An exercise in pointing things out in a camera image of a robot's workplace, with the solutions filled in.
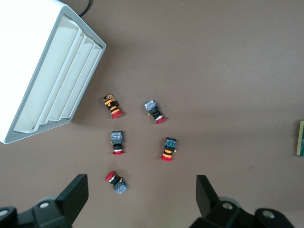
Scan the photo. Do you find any black looped floor cable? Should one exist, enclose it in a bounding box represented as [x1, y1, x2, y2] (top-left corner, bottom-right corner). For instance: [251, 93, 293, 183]
[79, 0, 94, 17]

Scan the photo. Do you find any red button orange contact block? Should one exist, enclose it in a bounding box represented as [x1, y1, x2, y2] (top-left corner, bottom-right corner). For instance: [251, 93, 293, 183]
[100, 94, 124, 119]

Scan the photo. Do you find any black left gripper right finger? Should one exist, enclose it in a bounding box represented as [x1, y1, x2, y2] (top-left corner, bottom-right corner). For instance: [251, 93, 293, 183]
[189, 175, 294, 228]

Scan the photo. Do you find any white plastic bin organizer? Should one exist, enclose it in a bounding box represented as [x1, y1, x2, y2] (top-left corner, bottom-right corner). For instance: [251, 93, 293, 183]
[0, 0, 107, 145]

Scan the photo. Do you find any red button orange ring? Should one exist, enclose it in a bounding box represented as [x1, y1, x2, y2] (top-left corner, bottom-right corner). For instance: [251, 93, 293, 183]
[161, 136, 180, 162]

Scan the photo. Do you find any red button blue contact block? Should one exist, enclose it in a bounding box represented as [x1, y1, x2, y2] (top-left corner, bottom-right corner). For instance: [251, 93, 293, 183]
[104, 171, 129, 195]
[144, 99, 167, 125]
[110, 130, 125, 155]

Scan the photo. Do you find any brown paper table cover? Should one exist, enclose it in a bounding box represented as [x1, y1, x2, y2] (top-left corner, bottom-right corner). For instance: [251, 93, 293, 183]
[0, 0, 304, 228]

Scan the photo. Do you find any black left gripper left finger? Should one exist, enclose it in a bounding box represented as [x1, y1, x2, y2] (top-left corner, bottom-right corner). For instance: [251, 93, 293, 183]
[0, 174, 89, 228]

